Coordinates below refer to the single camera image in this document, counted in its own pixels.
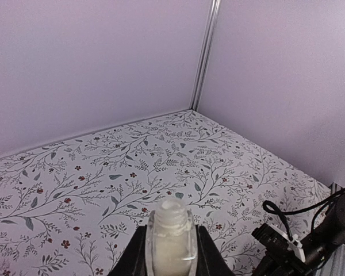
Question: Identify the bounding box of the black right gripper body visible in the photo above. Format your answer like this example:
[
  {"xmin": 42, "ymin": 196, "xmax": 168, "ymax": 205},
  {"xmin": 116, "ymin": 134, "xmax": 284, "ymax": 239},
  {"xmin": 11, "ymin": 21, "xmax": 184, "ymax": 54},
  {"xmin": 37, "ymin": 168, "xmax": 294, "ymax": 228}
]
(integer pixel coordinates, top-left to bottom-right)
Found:
[{"xmin": 266, "ymin": 251, "xmax": 313, "ymax": 276}]

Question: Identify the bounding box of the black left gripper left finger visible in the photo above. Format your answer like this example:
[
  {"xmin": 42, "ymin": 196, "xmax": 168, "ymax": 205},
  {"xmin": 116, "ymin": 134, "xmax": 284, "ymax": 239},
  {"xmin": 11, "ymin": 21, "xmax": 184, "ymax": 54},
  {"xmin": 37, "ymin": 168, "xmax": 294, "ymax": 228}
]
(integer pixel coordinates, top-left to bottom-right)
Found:
[{"xmin": 108, "ymin": 226, "xmax": 147, "ymax": 276}]

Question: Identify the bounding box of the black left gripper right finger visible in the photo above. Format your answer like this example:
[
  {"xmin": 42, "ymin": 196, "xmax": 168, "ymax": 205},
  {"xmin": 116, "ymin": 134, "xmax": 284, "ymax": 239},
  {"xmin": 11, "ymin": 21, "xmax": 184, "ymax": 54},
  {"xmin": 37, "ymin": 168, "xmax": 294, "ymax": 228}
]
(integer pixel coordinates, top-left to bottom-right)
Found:
[{"xmin": 194, "ymin": 225, "xmax": 235, "ymax": 276}]

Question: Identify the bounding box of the clear nail polish bottle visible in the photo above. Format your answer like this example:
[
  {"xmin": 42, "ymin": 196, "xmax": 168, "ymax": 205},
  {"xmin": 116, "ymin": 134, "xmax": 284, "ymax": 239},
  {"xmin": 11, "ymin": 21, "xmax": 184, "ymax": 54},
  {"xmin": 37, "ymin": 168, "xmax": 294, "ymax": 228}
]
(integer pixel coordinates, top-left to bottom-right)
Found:
[{"xmin": 145, "ymin": 197, "xmax": 198, "ymax": 276}]

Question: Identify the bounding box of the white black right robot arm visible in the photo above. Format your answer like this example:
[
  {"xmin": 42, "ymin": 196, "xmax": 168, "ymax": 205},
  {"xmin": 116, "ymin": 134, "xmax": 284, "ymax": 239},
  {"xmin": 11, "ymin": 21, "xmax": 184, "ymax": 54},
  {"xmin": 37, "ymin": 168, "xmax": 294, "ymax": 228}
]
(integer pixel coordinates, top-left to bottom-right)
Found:
[{"xmin": 252, "ymin": 188, "xmax": 345, "ymax": 275}]

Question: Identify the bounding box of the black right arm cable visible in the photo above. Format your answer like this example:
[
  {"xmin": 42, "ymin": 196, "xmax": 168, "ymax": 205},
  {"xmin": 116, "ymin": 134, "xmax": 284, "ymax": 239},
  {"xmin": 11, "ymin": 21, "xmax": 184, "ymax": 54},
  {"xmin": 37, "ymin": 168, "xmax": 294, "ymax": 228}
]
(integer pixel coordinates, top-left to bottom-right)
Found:
[{"xmin": 262, "ymin": 183, "xmax": 345, "ymax": 239}]

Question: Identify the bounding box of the aluminium corner post right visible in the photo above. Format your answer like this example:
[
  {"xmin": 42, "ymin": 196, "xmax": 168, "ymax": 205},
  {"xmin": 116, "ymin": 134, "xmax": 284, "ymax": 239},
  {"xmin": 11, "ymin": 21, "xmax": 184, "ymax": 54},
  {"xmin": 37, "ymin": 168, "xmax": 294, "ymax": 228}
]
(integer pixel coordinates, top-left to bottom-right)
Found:
[{"xmin": 190, "ymin": 0, "xmax": 221, "ymax": 112}]

